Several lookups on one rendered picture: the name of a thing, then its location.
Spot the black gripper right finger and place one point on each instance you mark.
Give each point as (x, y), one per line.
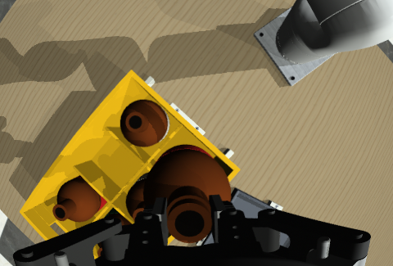
(312, 241)

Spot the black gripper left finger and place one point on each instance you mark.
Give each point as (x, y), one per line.
(75, 248)

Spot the yellow bottle crate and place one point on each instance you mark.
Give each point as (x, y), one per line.
(95, 155)

